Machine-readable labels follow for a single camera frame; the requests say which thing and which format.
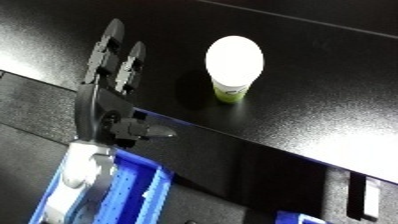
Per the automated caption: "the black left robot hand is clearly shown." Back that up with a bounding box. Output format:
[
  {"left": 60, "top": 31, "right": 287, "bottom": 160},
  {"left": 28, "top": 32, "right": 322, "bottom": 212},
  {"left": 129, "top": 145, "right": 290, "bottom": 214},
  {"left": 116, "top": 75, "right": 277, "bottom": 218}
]
[{"left": 72, "top": 18, "right": 178, "bottom": 149}]

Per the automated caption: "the white paper cup green band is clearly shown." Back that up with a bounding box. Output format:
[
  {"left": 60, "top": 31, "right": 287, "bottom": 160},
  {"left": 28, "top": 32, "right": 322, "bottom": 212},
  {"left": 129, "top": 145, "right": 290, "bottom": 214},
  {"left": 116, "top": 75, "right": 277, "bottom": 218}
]
[{"left": 204, "top": 35, "right": 267, "bottom": 104}]

